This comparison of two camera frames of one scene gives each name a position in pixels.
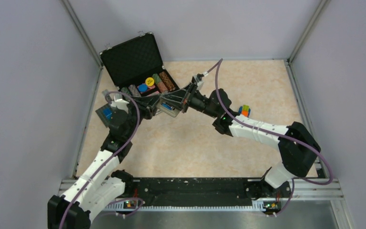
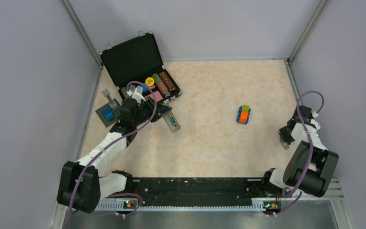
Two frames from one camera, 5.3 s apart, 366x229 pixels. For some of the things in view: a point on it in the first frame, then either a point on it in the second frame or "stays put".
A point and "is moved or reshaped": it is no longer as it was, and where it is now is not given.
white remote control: [171, 109] → [172, 121]
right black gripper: [183, 97] → [282, 132]
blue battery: [167, 106] is moved or reshaped
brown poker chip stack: [167, 80] stays put
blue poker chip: [142, 88] stays put
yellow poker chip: [149, 81] stays put
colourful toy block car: [245, 110] stays put
